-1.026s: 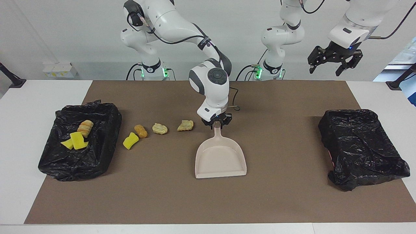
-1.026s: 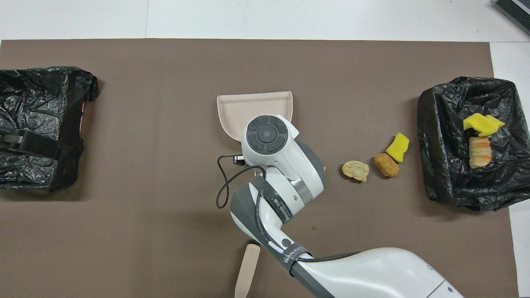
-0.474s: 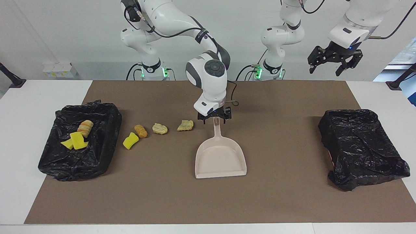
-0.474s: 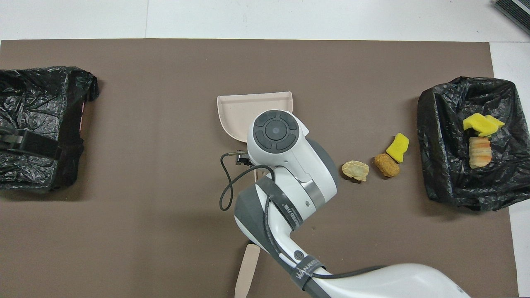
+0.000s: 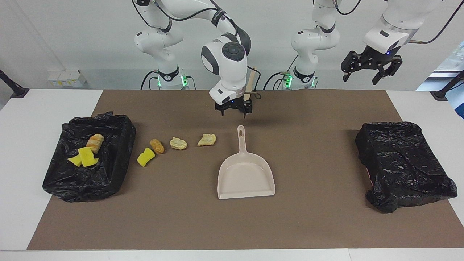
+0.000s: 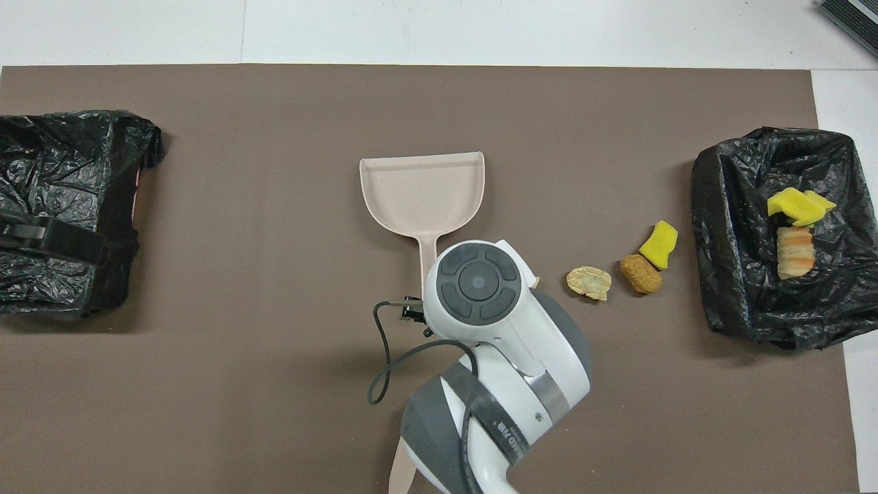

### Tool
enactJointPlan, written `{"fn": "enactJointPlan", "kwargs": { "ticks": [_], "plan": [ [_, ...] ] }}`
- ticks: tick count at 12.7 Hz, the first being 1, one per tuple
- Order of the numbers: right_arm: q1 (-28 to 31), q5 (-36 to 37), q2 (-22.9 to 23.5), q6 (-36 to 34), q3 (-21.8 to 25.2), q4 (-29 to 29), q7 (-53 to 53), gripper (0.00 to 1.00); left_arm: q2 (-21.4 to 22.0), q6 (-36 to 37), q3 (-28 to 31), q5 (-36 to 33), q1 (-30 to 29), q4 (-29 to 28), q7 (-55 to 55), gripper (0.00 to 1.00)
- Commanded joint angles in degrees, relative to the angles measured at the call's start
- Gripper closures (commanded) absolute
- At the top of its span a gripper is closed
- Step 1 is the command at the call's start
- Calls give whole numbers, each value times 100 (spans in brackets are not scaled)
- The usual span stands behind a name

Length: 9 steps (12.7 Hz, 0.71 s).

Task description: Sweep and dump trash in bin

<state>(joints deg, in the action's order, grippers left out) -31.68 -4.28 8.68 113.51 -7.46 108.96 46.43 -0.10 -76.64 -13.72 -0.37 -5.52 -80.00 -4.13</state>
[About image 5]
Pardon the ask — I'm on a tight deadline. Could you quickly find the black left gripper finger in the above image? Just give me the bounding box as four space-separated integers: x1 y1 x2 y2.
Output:
340 51 364 82
372 55 403 86

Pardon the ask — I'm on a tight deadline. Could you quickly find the tan pastry piece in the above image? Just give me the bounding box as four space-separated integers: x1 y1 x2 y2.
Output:
86 133 105 154

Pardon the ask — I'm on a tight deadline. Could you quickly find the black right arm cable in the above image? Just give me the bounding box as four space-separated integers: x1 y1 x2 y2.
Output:
132 0 262 100

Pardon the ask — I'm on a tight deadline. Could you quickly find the brown table mat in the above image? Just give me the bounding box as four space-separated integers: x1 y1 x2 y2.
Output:
26 90 464 250

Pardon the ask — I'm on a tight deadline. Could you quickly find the black stand foot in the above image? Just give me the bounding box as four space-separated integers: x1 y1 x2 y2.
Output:
0 70 30 99
430 70 464 101

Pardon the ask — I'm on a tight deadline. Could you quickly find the white power strip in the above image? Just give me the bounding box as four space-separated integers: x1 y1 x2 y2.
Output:
47 70 87 87

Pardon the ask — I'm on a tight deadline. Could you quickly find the beige hand brush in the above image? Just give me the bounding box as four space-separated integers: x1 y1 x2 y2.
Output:
243 67 257 102

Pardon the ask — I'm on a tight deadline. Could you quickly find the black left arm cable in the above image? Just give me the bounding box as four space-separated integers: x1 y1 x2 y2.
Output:
335 0 464 45

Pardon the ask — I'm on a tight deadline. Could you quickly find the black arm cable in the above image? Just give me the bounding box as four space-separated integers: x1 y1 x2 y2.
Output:
335 0 464 45
132 0 262 100

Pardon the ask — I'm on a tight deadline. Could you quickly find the bin with black bag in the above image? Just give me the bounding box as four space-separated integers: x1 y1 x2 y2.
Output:
355 121 458 214
42 111 137 203

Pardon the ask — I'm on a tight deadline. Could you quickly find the beige plastic dustpan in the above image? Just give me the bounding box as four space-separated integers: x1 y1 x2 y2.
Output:
217 125 276 200

